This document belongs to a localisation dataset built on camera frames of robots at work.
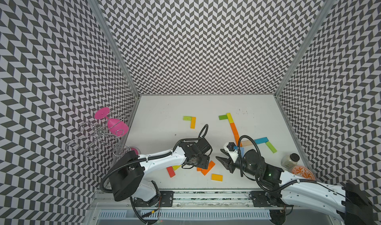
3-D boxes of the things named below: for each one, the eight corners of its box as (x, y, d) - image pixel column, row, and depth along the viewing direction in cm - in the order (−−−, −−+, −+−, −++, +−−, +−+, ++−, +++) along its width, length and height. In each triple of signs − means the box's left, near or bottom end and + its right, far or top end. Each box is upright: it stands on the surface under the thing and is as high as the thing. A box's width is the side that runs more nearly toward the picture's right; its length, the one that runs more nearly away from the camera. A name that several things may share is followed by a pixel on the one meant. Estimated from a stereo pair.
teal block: (256, 145, 92) (258, 142, 89) (254, 141, 94) (256, 138, 91) (266, 142, 93) (268, 139, 90) (263, 139, 95) (266, 136, 92)
